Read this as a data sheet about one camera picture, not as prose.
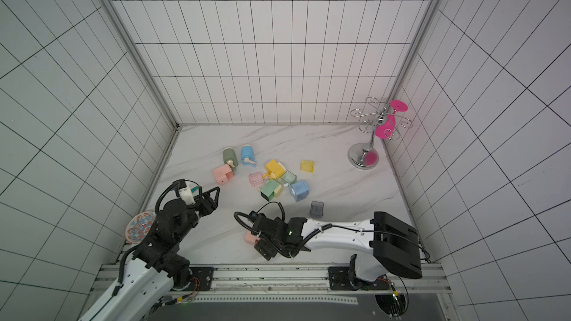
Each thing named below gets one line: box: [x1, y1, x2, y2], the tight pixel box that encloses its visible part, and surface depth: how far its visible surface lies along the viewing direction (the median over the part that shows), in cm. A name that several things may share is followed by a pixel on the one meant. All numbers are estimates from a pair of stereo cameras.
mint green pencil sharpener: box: [260, 179, 283, 203], surface depth 92 cm
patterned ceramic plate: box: [124, 211, 157, 244], surface depth 84 cm
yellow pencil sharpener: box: [261, 159, 287, 180], surface depth 100 cm
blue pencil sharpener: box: [289, 180, 311, 203], surface depth 89 cm
